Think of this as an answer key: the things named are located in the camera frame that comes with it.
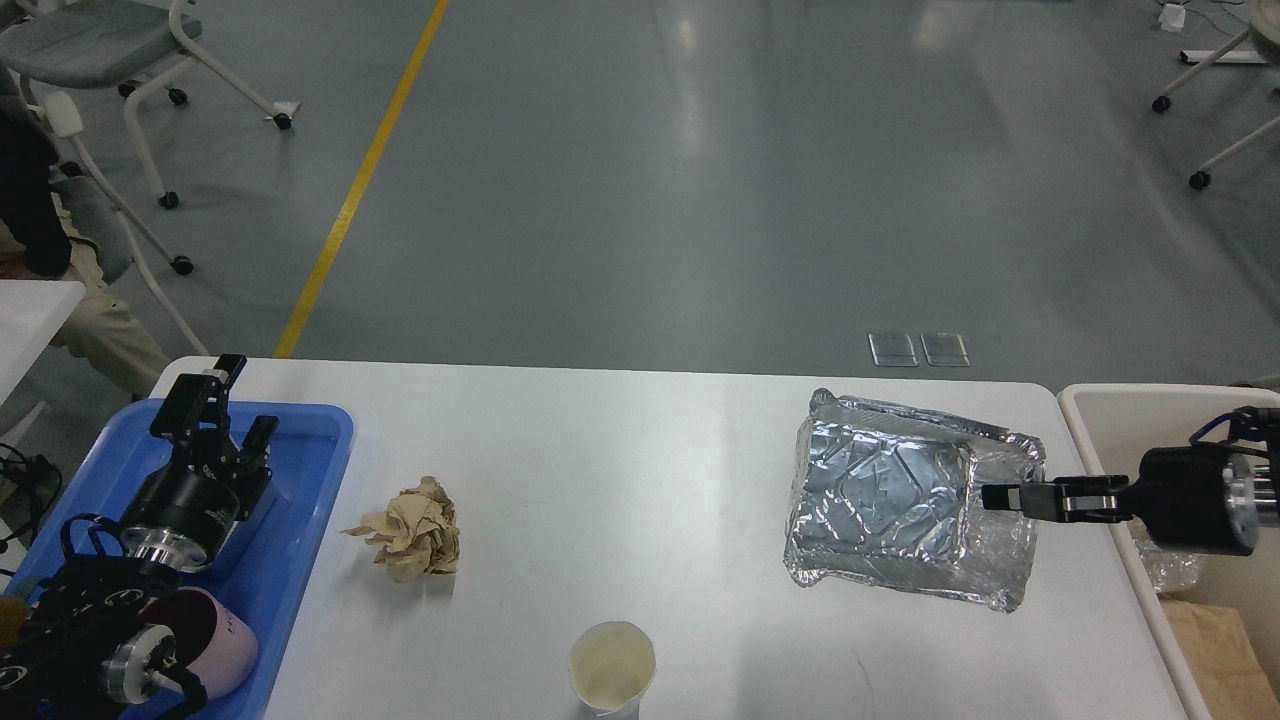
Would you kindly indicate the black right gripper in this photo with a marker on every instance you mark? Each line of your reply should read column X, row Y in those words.
column 1194, row 498

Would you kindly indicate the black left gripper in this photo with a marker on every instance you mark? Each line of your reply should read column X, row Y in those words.
column 185, row 512

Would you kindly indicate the aluminium foil tray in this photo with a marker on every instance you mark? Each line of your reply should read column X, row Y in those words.
column 888, row 495

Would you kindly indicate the pink ribbed mug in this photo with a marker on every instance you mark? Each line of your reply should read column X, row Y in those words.
column 210, row 640

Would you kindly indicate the cream paper cup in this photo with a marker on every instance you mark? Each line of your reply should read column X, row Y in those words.
column 611, row 667

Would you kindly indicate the rectangular metal tin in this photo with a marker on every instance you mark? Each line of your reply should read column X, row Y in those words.
column 248, row 528

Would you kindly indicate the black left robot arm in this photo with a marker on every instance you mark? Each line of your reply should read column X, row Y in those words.
column 86, row 650

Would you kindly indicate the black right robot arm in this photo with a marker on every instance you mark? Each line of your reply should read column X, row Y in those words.
column 1249, row 430

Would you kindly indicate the beige plastic bin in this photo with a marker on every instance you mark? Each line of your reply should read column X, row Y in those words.
column 1112, row 424

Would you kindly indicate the crumpled clear plastic wrap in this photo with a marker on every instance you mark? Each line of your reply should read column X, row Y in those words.
column 1170, row 571

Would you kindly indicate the blue plastic tray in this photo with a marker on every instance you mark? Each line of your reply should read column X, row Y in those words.
column 263, row 581

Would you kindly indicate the right metal floor plate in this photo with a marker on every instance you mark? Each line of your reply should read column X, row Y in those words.
column 945, row 350

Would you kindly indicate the metal floor plate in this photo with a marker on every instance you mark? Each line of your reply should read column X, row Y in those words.
column 945, row 350
column 894, row 350

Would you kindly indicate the crumpled brown paper ball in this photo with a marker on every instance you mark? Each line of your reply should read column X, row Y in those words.
column 416, row 535

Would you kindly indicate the white side table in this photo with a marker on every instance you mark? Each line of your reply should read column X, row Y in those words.
column 31, row 313

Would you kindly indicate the left metal floor plate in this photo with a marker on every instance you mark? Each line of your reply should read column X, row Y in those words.
column 894, row 350

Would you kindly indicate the seated person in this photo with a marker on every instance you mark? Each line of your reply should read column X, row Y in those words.
column 41, row 243

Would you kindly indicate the dark blue home mug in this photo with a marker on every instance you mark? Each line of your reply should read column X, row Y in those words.
column 13, row 615

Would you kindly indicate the grey office chair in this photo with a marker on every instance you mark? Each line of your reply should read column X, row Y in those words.
column 138, row 49

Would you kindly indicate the white floor power adapter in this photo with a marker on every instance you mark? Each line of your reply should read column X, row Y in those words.
column 1172, row 17

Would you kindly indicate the white chair base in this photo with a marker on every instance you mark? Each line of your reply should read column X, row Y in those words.
column 1212, row 88

